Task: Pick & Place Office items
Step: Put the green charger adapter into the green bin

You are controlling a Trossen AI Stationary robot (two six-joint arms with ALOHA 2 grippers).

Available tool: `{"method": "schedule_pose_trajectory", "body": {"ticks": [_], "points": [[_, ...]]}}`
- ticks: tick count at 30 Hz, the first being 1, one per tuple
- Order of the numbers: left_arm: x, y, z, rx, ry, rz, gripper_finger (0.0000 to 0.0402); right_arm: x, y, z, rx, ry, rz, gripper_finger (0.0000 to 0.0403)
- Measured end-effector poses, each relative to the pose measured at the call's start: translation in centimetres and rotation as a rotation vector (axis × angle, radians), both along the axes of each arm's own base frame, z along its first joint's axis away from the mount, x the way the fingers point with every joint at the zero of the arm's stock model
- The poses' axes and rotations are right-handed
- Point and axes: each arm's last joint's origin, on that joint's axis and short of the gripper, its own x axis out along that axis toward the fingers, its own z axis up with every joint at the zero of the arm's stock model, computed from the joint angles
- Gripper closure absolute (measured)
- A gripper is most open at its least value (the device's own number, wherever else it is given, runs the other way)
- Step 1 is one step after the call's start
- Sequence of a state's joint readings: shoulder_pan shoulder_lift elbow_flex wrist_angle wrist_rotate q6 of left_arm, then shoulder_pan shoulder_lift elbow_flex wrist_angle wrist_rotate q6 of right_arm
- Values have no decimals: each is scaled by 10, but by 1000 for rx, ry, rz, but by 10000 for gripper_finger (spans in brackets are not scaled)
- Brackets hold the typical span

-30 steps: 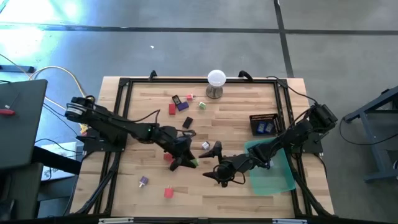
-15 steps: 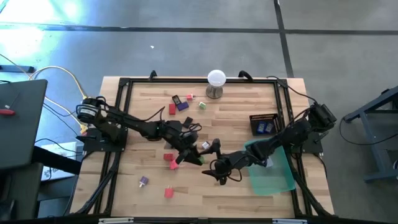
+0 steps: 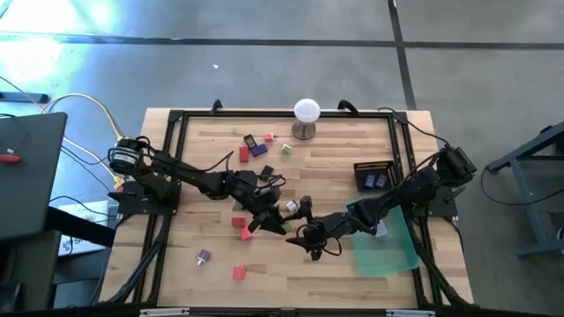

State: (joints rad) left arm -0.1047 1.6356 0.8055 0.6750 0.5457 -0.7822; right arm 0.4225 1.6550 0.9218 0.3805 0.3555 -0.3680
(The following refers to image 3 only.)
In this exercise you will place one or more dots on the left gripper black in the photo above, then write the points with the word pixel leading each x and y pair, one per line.
pixel 260 200

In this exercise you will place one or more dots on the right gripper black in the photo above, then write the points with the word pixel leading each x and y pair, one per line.
pixel 328 229

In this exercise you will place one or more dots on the olive green wall charger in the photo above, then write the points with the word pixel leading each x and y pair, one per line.
pixel 287 227

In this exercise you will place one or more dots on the black box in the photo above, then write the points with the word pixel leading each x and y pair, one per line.
pixel 265 171

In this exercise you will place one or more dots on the red rectangular box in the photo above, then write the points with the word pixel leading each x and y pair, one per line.
pixel 243 154

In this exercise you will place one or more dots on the dark violet rectangular box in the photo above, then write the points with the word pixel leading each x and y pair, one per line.
pixel 259 150

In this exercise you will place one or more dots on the dark purple labelled box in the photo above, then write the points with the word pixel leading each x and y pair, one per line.
pixel 369 179

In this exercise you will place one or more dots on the teal small box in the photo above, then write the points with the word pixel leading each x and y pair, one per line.
pixel 381 180

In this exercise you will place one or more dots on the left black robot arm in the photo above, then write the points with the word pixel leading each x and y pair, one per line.
pixel 189 174

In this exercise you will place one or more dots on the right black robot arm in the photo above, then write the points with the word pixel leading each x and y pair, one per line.
pixel 418 185

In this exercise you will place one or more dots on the teal translucent plastic bin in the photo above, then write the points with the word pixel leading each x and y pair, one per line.
pixel 388 260

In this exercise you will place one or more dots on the black open small case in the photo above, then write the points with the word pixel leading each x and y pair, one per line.
pixel 250 141

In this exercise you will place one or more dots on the black mesh basket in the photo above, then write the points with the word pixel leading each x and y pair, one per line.
pixel 374 165

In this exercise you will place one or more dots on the white dome brass base lamp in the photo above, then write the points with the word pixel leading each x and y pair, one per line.
pixel 306 110

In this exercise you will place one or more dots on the white printed box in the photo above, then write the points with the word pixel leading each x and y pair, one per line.
pixel 83 211

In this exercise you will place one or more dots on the black floor bar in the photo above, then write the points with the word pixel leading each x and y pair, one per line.
pixel 22 97

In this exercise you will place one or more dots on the coral red wall charger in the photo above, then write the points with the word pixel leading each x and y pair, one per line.
pixel 245 233
pixel 239 272

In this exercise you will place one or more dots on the small purple wall charger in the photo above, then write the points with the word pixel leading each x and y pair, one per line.
pixel 203 255

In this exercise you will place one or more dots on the mint green wall charger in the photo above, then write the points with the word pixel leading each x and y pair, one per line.
pixel 287 149

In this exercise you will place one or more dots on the pink white wall charger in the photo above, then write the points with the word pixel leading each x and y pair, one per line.
pixel 269 137

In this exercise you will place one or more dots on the black aluminium table frame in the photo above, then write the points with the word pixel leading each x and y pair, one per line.
pixel 286 114

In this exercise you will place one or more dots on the silver aluminium bracket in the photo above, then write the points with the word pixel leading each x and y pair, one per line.
pixel 410 313
pixel 163 312

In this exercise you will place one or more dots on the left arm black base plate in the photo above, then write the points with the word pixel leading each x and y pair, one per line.
pixel 132 204

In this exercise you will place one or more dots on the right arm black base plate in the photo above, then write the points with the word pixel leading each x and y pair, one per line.
pixel 445 207

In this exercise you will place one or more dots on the blue-grey table frame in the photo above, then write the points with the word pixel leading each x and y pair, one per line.
pixel 529 207

